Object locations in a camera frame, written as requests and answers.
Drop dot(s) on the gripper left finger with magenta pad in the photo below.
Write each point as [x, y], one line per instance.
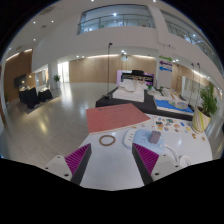
[77, 162]

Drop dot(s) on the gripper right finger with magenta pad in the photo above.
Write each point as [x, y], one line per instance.
[145, 160]

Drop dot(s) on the grey charger plug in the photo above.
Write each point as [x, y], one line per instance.
[154, 137]

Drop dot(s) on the white power strip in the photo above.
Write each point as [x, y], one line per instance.
[141, 137]

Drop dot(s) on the blue mat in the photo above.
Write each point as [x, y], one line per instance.
[164, 105]

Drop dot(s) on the potted green plant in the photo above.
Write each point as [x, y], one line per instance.
[202, 114]

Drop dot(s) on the black sofa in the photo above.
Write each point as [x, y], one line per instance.
[31, 97]

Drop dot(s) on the small potted plant far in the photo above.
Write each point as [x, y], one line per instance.
[57, 80]

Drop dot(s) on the direction sign with arrows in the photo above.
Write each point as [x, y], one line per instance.
[165, 63]

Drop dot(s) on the wall television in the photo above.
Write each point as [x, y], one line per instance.
[19, 80]

